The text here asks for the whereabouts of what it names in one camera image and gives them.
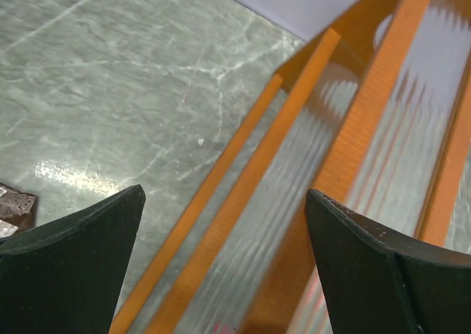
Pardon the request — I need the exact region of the brown chocolate bar wrapper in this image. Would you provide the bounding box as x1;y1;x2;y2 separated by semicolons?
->
0;183;38;238

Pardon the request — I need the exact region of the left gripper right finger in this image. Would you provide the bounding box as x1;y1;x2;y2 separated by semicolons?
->
305;189;470;333

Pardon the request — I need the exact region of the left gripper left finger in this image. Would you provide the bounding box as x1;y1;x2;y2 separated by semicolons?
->
1;185;146;333

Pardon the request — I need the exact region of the orange wooden tiered shelf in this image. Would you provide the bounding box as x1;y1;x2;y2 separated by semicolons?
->
110;0;470;333

